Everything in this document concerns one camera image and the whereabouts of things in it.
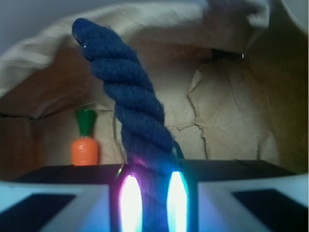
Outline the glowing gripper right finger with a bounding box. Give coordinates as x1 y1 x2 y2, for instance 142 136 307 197
167 159 309 232

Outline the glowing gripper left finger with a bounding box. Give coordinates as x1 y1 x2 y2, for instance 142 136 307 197
0 164 142 232

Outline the dark blue twisted rope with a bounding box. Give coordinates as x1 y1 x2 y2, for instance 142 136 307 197
71 17 184 232

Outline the orange toy carrot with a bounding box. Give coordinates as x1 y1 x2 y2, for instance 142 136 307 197
70 109 99 166

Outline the brown paper bag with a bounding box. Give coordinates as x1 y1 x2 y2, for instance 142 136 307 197
0 0 309 180

